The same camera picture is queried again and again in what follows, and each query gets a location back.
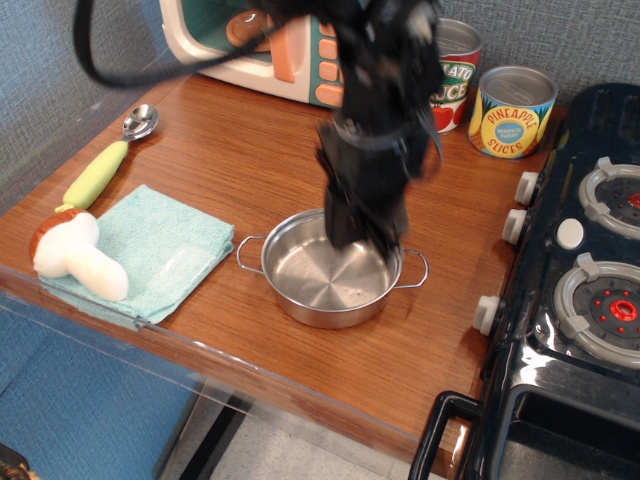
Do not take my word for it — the plush white mushroom toy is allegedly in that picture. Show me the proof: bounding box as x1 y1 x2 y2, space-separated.
29 208 129 302

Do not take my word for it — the spoon with yellow handle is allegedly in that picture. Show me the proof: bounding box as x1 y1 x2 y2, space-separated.
55 104 159 213

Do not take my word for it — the black braided cable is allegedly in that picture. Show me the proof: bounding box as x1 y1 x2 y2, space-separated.
73 0 281 89

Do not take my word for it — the clear acrylic barrier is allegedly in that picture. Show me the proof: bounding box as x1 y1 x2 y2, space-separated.
0 54 421 480

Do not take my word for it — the black toy stove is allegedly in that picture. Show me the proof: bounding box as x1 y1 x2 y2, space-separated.
409 83 639 479

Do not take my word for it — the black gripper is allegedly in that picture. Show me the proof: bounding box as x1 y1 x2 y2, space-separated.
317 122 441 259

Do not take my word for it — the pineapple slices can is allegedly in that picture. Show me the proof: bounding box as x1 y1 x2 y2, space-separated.
468 65 558 160

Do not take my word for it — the tomato sauce can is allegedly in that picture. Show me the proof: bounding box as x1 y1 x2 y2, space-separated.
429 18 483 133

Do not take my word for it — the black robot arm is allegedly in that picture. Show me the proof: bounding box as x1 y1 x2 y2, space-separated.
255 1 443 257

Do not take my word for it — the toy microwave teal cream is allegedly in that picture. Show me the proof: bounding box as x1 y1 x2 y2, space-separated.
158 0 351 109

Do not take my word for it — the teal folded cloth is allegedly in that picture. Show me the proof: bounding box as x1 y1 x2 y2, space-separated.
40 185 234 329

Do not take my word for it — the stainless steel pot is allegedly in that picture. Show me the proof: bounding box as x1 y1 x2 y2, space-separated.
236 209 430 329

